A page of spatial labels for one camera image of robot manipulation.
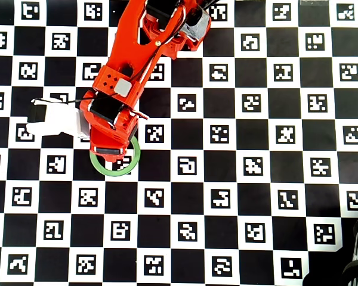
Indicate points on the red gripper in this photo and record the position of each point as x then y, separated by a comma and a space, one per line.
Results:
107, 151

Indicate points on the black white marker checkerboard mat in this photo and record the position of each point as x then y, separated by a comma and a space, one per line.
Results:
155, 238

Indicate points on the clear tape strip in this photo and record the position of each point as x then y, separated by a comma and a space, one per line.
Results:
313, 2

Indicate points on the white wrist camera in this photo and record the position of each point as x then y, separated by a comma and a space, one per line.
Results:
59, 120

